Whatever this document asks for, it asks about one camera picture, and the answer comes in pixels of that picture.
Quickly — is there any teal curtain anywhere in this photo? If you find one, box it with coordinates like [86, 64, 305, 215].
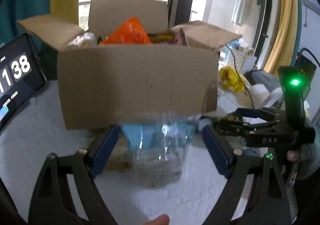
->
[0, 0, 53, 48]

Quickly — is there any pink snack packet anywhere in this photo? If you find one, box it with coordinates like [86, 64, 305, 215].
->
[174, 28, 188, 46]

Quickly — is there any dark yellow snack packet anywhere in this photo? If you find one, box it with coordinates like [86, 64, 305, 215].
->
[149, 32, 175, 44]

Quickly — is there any cardboard box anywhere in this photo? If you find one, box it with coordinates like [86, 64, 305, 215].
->
[16, 0, 243, 130]

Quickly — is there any orange snack packet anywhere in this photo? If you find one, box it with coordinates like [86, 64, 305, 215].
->
[99, 16, 153, 46]

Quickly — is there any black charger cable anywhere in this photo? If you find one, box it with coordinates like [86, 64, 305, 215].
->
[226, 43, 255, 110]

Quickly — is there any person's right hand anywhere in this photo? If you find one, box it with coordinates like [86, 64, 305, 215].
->
[286, 149, 301, 162]

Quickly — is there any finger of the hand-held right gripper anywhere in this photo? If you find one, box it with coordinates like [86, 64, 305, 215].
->
[216, 117, 266, 138]
[234, 107, 283, 126]

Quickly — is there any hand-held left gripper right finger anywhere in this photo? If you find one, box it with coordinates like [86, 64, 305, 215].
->
[202, 126, 298, 225]

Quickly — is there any yellow crumpled bag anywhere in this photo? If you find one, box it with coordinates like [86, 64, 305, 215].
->
[219, 65, 248, 92]

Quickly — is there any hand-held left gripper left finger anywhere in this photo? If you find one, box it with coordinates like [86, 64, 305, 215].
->
[29, 124, 121, 225]

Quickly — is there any clear bag of blue packets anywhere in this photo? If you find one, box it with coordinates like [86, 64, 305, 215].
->
[121, 111, 200, 189]

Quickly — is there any grey cloth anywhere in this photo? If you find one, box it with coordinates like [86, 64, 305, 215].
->
[244, 69, 282, 91]

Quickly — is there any white rounded device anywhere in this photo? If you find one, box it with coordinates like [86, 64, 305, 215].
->
[250, 84, 285, 109]

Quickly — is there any person's right forearm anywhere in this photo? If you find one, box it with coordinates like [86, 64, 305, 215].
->
[299, 140, 316, 180]

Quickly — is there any hanging pale towel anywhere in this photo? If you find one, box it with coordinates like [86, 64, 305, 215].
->
[231, 0, 248, 26]

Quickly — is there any black tablet with clock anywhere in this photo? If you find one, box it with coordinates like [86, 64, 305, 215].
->
[0, 33, 47, 132]

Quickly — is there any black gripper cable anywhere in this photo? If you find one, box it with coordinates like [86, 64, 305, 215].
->
[299, 47, 320, 64]

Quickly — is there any silver snack packet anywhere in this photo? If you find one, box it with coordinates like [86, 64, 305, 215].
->
[66, 32, 97, 49]

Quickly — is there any white plastic basket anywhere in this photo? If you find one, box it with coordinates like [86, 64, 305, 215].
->
[226, 40, 257, 69]

